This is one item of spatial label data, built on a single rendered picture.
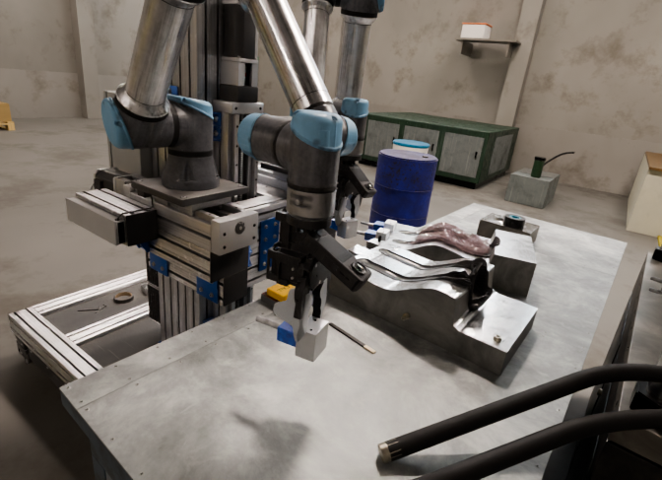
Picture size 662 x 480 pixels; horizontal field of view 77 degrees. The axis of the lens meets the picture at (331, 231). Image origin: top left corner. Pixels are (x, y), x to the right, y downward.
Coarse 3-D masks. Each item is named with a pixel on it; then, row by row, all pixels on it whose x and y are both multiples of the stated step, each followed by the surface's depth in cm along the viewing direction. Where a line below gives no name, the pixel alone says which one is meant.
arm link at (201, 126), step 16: (176, 96) 102; (176, 112) 101; (192, 112) 103; (208, 112) 106; (176, 128) 101; (192, 128) 104; (208, 128) 108; (176, 144) 105; (192, 144) 106; (208, 144) 109
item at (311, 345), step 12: (276, 324) 73; (288, 324) 72; (312, 324) 70; (324, 324) 71; (288, 336) 71; (312, 336) 68; (324, 336) 72; (300, 348) 70; (312, 348) 69; (324, 348) 73; (312, 360) 69
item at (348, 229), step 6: (342, 222) 123; (348, 222) 122; (354, 222) 124; (336, 228) 126; (342, 228) 124; (348, 228) 123; (354, 228) 125; (342, 234) 124; (348, 234) 124; (354, 234) 126
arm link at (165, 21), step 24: (168, 0) 75; (192, 0) 75; (144, 24) 79; (168, 24) 79; (144, 48) 82; (168, 48) 83; (144, 72) 86; (168, 72) 87; (120, 96) 91; (144, 96) 89; (120, 120) 91; (144, 120) 93; (168, 120) 99; (120, 144) 94; (144, 144) 98; (168, 144) 103
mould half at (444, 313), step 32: (384, 256) 119; (416, 256) 122; (384, 288) 101; (416, 288) 96; (448, 288) 93; (416, 320) 97; (448, 320) 92; (480, 320) 96; (512, 320) 98; (480, 352) 89; (512, 352) 92
